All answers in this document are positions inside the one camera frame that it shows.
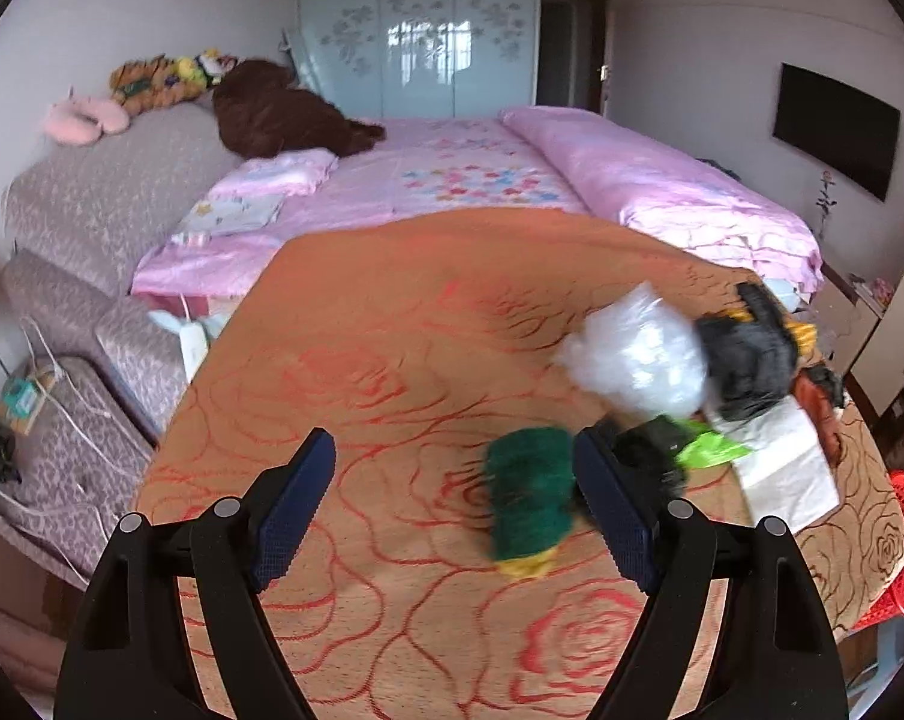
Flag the folded printed cloth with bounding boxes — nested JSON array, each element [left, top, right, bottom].
[[179, 192, 286, 235]]

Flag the black cloth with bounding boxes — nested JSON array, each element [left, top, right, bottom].
[[695, 285, 799, 422]]

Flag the pink plush slippers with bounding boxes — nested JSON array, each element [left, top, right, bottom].
[[43, 94, 132, 145]]

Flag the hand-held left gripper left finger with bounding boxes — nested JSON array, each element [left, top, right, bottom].
[[54, 426, 339, 720]]

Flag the tall white cabinet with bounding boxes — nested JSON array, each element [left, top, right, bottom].
[[849, 240, 904, 418]]

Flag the artificial rose flower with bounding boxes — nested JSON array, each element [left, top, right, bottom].
[[815, 172, 835, 241]]

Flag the black wall television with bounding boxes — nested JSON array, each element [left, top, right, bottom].
[[773, 63, 901, 202]]

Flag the green yellow knitted cloth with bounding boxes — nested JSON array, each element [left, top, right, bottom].
[[483, 427, 577, 580]]

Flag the glass door wardrobe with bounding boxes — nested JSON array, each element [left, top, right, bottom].
[[296, 0, 540, 121]]

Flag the pink pillow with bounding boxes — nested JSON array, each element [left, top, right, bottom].
[[209, 148, 340, 200]]

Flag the small black object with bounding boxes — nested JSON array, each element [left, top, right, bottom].
[[609, 415, 694, 497]]

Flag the pink floral bed sheet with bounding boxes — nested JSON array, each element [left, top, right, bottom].
[[132, 117, 589, 298]]

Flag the orange rose blanket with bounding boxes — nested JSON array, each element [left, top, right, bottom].
[[132, 210, 904, 720]]

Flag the red plastic basket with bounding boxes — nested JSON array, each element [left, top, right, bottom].
[[849, 470, 904, 632]]

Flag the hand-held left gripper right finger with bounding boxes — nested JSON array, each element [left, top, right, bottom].
[[573, 424, 850, 720]]

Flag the pink duvet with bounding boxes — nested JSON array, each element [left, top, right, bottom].
[[497, 106, 824, 293]]

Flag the green plastic wrapper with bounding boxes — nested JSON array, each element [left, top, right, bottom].
[[677, 420, 753, 470]]

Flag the white cable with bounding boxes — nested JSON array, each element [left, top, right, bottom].
[[0, 315, 160, 578]]

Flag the grey patterned nightstand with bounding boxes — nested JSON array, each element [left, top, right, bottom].
[[0, 251, 190, 586]]

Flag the red brown cloth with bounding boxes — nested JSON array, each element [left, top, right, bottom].
[[792, 364, 849, 466]]

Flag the low white desk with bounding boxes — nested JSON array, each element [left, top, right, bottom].
[[815, 255, 894, 372]]

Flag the tiger plush toy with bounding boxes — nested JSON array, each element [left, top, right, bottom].
[[108, 49, 243, 118]]

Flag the grey patterned headboard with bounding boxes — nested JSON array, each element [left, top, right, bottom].
[[2, 100, 244, 299]]

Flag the dark room door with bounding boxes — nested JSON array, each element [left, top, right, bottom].
[[539, 0, 612, 117]]

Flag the clear plastic bag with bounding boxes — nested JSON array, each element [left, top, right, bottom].
[[554, 281, 709, 418]]

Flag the brown plush toy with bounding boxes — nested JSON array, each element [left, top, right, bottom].
[[212, 58, 388, 161]]

